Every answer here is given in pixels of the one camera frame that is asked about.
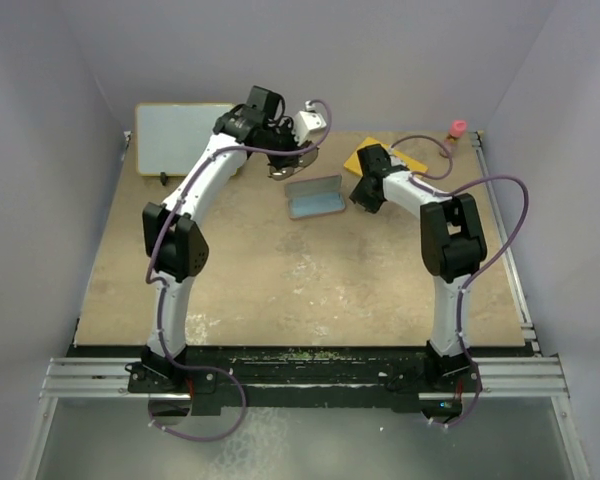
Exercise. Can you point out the pink capped small bottle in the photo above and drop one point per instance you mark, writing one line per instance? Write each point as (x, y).
(456, 131)

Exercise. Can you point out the yellow book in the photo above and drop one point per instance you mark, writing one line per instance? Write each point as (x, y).
(352, 164)

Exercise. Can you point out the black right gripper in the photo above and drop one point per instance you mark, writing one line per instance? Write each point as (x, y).
(360, 196)

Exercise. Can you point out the pink glasses case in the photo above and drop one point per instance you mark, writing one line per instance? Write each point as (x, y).
(313, 186)

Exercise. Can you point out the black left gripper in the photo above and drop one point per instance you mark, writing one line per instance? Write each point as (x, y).
(286, 160)

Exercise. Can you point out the metal frame sunglasses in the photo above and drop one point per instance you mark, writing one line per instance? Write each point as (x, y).
(283, 167)

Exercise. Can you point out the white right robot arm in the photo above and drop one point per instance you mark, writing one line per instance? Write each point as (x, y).
(452, 245)

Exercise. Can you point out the yellow framed whiteboard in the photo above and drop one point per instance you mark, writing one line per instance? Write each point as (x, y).
(170, 137)

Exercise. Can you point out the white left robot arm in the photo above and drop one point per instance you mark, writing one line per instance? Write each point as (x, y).
(173, 239)

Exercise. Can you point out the blue cleaning cloth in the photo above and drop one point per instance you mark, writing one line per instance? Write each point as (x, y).
(316, 205)

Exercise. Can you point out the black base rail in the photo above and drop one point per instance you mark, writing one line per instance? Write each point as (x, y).
(216, 378)

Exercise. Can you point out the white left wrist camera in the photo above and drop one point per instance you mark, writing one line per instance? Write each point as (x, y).
(307, 122)

